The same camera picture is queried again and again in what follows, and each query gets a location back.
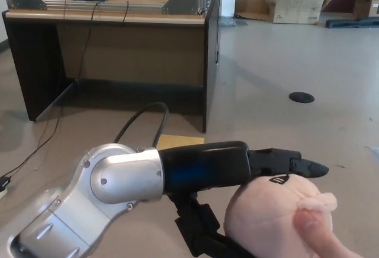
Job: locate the person's bare hand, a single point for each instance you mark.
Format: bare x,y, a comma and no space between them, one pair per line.
316,231

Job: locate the yellow paper sheet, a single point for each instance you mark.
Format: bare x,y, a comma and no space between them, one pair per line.
183,141

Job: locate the pink plush dumpling with sunglasses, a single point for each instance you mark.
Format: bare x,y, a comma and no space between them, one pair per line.
266,210

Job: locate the open printed cardboard box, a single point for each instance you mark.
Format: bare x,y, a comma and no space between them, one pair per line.
297,11

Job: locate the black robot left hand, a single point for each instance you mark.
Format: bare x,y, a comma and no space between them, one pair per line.
207,166

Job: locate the dark blue foam mat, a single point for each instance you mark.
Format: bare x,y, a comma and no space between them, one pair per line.
350,23

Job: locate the black power adapter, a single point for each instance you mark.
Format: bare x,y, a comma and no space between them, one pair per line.
4,182

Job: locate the dark wooden desk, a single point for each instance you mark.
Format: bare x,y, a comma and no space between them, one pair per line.
133,54

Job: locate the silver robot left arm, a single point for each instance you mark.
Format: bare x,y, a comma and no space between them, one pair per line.
118,178

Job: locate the black round floor cover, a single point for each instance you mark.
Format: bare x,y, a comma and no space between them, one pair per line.
302,97

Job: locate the small closed cardboard box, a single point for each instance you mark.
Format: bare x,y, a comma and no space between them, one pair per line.
365,9

